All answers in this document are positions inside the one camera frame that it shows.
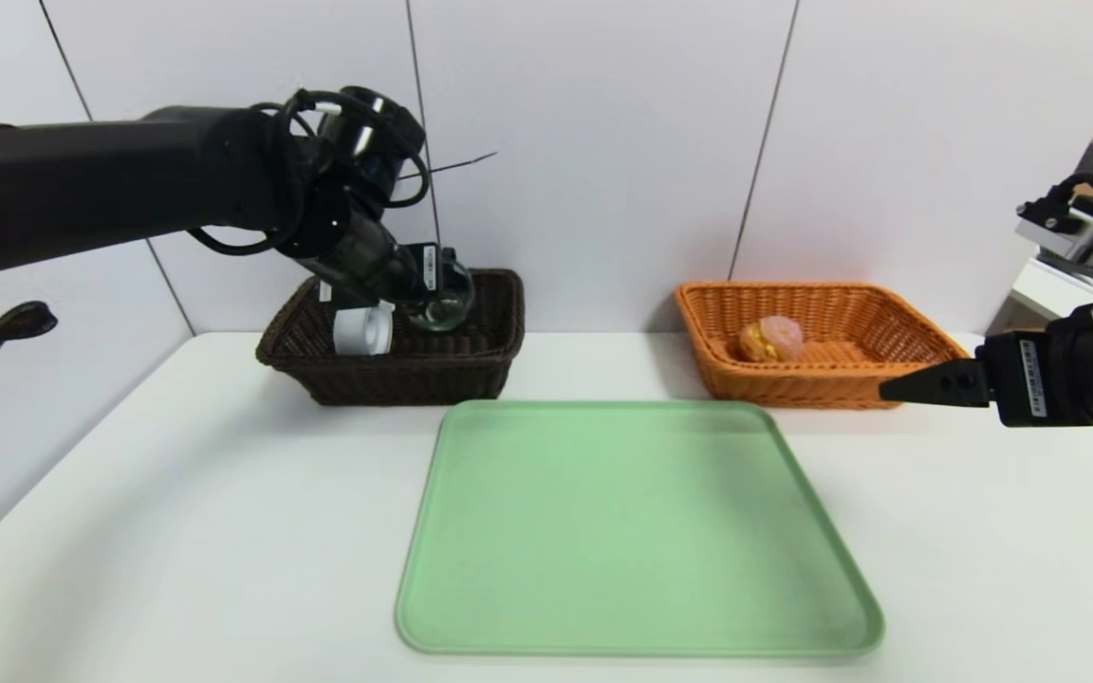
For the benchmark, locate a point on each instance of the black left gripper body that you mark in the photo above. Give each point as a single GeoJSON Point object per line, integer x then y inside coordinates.
{"type": "Point", "coordinates": [430, 269]}

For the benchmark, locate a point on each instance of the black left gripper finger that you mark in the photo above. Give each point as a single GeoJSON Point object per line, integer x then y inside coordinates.
{"type": "Point", "coordinates": [450, 267]}

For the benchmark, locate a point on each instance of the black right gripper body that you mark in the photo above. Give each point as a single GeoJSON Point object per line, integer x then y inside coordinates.
{"type": "Point", "coordinates": [1027, 378]}

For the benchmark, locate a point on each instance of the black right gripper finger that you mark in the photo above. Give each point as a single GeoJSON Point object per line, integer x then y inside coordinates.
{"type": "Point", "coordinates": [945, 384]}

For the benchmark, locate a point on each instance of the glass jar with black lid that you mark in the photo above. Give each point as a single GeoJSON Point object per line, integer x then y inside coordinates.
{"type": "Point", "coordinates": [447, 308]}

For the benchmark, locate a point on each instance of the white cylindrical cup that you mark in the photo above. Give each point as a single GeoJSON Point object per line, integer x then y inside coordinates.
{"type": "Point", "coordinates": [363, 332]}

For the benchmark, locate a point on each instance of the pink and yellow bread bun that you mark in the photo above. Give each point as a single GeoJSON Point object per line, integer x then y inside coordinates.
{"type": "Point", "coordinates": [772, 340]}

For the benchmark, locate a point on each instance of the orange and black left arm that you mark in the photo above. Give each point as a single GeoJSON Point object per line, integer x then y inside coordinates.
{"type": "Point", "coordinates": [110, 180]}

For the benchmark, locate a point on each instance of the orange wicker basket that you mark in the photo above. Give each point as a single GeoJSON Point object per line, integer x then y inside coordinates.
{"type": "Point", "coordinates": [850, 379]}

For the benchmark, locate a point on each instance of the dark brown wicker basket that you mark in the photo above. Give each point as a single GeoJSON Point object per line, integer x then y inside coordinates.
{"type": "Point", "coordinates": [471, 365]}

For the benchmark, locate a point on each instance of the light green plastic tray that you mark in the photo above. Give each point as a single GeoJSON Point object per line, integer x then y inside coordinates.
{"type": "Point", "coordinates": [622, 531]}

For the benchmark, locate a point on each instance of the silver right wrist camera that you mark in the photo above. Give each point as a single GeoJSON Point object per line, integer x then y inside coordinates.
{"type": "Point", "coordinates": [1068, 232]}

